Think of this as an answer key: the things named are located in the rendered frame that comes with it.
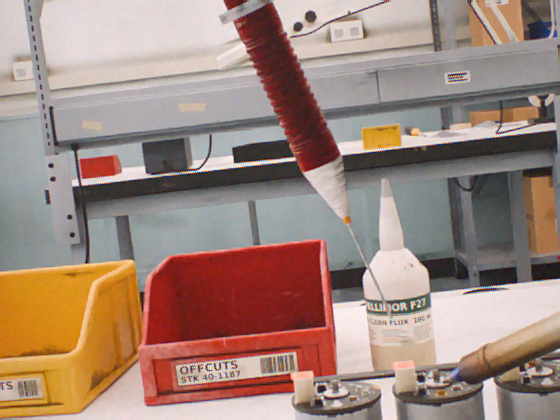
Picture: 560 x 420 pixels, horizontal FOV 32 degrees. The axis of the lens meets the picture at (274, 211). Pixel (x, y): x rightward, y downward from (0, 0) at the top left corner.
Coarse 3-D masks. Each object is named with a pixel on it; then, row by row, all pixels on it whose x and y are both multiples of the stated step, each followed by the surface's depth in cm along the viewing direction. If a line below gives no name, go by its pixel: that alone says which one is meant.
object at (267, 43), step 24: (240, 0) 23; (264, 0) 23; (240, 24) 24; (264, 24) 23; (264, 48) 24; (288, 48) 24; (264, 72) 24; (288, 72) 24; (288, 96) 24; (312, 96) 24; (288, 120) 24; (312, 120) 24; (312, 144) 24; (336, 144) 24; (312, 168) 24
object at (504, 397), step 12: (528, 372) 27; (540, 372) 27; (504, 396) 26; (516, 396) 26; (528, 396) 26; (540, 396) 26; (552, 396) 26; (504, 408) 27; (516, 408) 26; (528, 408) 26; (540, 408) 26; (552, 408) 26
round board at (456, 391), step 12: (420, 372) 28; (444, 372) 28; (456, 384) 27; (468, 384) 27; (480, 384) 27; (396, 396) 27; (408, 396) 26; (420, 396) 26; (432, 396) 26; (444, 396) 26; (456, 396) 26; (468, 396) 26
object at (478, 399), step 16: (432, 384) 27; (448, 384) 27; (400, 400) 27; (464, 400) 26; (480, 400) 26; (400, 416) 27; (416, 416) 26; (432, 416) 26; (448, 416) 26; (464, 416) 26; (480, 416) 26
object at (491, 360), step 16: (544, 320) 23; (512, 336) 24; (528, 336) 23; (544, 336) 23; (480, 352) 25; (496, 352) 24; (512, 352) 24; (528, 352) 23; (544, 352) 23; (464, 368) 25; (480, 368) 25; (496, 368) 24; (512, 368) 24
